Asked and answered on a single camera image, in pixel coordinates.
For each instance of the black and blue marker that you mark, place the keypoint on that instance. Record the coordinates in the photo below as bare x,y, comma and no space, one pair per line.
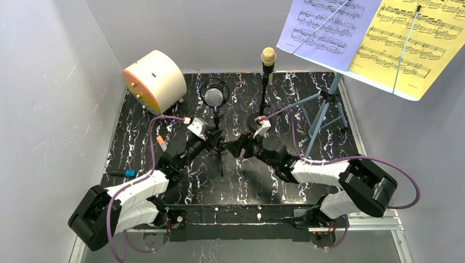
122,173

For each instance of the lavender sheet music page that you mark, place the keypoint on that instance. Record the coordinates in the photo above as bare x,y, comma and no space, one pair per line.
327,32

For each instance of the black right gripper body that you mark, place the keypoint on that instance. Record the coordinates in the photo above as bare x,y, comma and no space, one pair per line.
245,146

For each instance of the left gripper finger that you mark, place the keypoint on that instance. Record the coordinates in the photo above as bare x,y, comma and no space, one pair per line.
218,148
214,135

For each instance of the blue music stand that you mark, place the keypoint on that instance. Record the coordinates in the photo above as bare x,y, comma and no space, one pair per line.
330,97

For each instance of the white and orange drum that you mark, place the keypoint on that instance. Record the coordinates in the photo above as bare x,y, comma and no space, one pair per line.
156,81

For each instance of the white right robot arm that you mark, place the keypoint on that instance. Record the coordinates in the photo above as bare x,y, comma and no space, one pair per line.
364,186

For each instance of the aluminium frame rail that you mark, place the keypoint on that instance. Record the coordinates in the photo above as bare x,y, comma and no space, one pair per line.
191,222

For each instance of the yellow sheet music page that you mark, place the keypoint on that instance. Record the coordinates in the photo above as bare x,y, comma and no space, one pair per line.
408,44

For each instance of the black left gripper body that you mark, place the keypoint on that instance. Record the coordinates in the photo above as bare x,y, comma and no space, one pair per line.
210,137

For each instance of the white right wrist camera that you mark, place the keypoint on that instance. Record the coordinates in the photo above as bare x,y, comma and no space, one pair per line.
263,126

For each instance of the beige microphone on round stand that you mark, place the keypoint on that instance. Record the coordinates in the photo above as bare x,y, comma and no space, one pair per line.
268,58

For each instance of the silver microphone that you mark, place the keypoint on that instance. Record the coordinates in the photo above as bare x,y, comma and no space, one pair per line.
215,93

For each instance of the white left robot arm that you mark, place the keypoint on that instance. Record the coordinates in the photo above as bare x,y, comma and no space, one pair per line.
127,196

